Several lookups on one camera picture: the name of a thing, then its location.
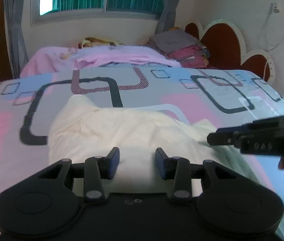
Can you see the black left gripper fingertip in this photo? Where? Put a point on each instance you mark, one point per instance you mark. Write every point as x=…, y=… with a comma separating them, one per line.
x=225, y=136

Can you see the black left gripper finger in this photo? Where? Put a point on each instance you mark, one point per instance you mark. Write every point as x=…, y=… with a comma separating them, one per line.
x=177, y=169
x=99, y=168

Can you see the white quilted comforter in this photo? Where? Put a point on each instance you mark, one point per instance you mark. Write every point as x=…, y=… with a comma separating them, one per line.
x=82, y=130

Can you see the stack of folded clothes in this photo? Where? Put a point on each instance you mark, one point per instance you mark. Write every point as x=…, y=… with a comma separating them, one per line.
x=178, y=45

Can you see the red white petal headboard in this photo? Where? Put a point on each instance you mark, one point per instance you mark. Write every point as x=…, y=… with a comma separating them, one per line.
x=228, y=51

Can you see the patterned pink blue bedsheet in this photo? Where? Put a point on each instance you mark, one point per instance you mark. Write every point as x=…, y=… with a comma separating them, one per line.
x=28, y=107

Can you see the pink blanket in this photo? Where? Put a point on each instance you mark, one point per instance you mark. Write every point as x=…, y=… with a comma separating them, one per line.
x=58, y=59

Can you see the yellow brown plush toy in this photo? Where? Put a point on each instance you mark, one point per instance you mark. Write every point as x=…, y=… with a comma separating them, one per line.
x=93, y=42

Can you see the grey curtain right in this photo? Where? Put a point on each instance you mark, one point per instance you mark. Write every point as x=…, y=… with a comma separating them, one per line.
x=167, y=17

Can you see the grey curtain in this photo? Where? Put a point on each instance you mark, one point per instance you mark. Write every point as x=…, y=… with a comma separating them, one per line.
x=167, y=17
x=17, y=49

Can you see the grey curtain left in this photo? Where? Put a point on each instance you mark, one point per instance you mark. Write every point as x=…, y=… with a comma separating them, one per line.
x=17, y=49

